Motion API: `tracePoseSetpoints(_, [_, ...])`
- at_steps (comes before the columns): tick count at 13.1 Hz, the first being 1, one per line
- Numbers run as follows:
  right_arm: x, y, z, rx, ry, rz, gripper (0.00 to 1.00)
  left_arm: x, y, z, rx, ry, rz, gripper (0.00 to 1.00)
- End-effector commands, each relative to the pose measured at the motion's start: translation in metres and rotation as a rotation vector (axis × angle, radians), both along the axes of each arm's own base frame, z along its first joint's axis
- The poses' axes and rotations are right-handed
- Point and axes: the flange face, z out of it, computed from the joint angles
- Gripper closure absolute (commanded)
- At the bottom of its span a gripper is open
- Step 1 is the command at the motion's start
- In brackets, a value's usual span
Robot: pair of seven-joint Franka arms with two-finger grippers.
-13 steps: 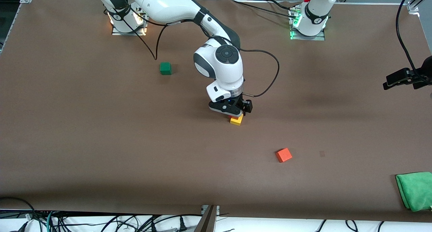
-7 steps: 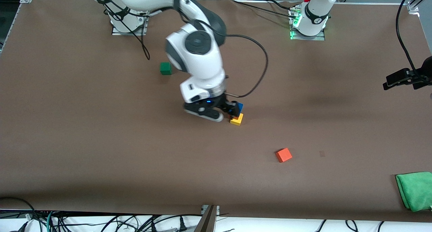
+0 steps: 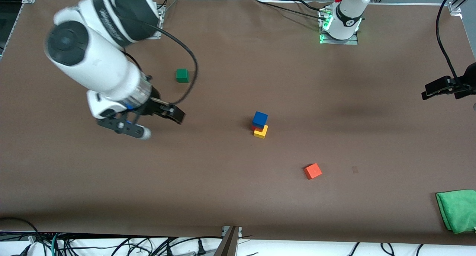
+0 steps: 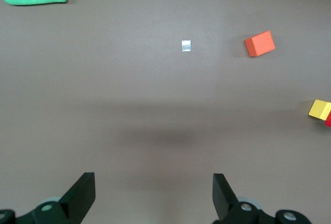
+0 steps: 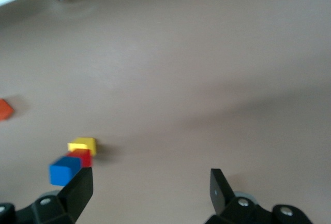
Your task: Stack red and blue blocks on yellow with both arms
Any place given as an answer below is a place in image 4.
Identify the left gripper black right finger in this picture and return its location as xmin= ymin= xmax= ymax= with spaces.
xmin=212 ymin=173 xmax=311 ymax=224

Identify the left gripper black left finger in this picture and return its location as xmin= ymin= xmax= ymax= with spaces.
xmin=0 ymin=172 xmax=96 ymax=224

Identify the orange cube block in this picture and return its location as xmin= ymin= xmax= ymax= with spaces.
xmin=244 ymin=30 xmax=276 ymax=58

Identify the small square tape patch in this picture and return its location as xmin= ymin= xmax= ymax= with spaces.
xmin=181 ymin=39 xmax=192 ymax=53

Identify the yellow cube block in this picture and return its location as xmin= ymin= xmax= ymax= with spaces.
xmin=308 ymin=99 xmax=331 ymax=121

